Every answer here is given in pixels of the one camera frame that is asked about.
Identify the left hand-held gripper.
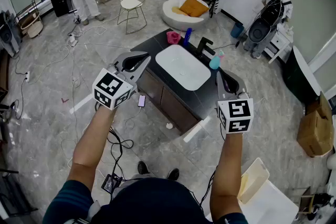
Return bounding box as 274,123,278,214
91,50,152,111

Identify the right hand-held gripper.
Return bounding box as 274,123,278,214
215,70,255,135

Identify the pink towel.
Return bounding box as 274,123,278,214
166,30,182,45

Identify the white sink basin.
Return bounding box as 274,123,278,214
155,44,212,92

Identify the white plastic basket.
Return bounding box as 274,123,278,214
237,157,270,205

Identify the person's right forearm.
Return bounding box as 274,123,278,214
209,130,250,221

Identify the person's left forearm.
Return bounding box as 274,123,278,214
67,105,118,192

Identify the teal bottle with pink cap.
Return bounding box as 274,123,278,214
209,50,225,70

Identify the black faucet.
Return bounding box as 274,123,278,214
194,36,216,59

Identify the dark vanity cabinet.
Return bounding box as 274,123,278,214
130,28,238,136

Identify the blue bottle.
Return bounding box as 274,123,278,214
183,27,193,47

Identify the blue waste bin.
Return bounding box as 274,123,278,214
230,22,245,39

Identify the white round floor cushion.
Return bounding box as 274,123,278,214
160,0,211,32

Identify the white bedside cabinet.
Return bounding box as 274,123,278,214
264,23,295,65

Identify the dark bathtub with white rim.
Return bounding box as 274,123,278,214
282,45,322,105

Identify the orange pillow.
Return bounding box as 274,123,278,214
178,0,210,18

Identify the striped black white pillow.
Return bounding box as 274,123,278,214
208,0,223,18

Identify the cardboard box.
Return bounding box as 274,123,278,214
296,91,335,157

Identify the person's right black shoe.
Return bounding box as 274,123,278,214
166,168,181,181

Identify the person's black shoe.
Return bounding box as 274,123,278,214
137,161,150,175
166,168,181,181

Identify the person's left black shoe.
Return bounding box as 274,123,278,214
137,161,150,175

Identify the metal rack with wooden trays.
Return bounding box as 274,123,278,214
14,0,44,39

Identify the black waist device box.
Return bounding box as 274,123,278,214
101,173,123,194

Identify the white table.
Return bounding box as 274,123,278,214
206,179,300,224

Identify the grey floor appliance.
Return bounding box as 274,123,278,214
0,10,23,58

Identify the person's dark blue shirt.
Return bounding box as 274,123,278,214
43,177,249,224

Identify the wooden stool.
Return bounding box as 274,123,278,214
298,186,334,221

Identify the gold wire chair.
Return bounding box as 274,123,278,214
117,0,150,35

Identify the white floor cable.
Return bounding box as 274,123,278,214
12,26,132,168

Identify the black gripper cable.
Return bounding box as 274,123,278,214
106,125,134,182
188,123,227,215

